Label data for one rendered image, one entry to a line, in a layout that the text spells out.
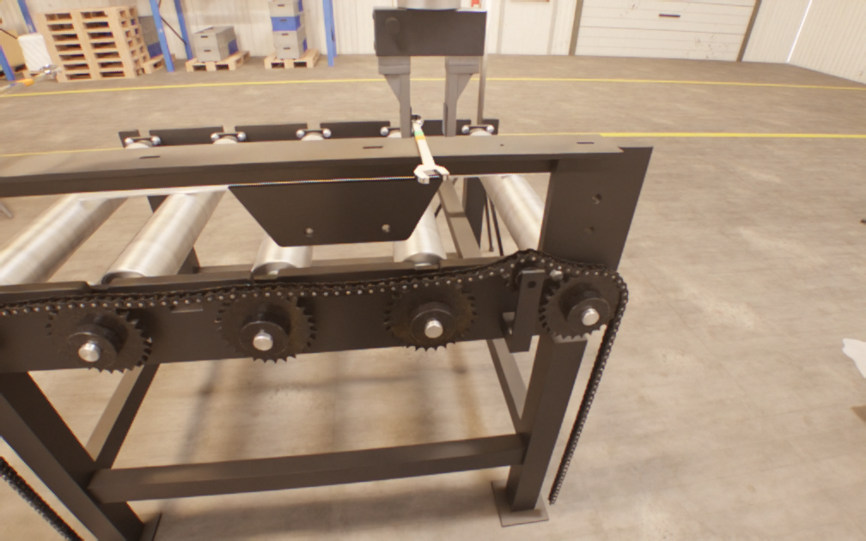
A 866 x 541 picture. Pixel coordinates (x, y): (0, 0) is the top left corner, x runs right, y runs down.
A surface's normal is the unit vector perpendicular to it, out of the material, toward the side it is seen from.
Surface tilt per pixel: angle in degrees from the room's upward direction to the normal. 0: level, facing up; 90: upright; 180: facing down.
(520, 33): 90
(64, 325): 90
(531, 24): 90
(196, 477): 0
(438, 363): 0
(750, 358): 0
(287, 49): 90
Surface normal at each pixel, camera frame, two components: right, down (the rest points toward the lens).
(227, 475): 0.02, -0.82
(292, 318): 0.13, 0.57
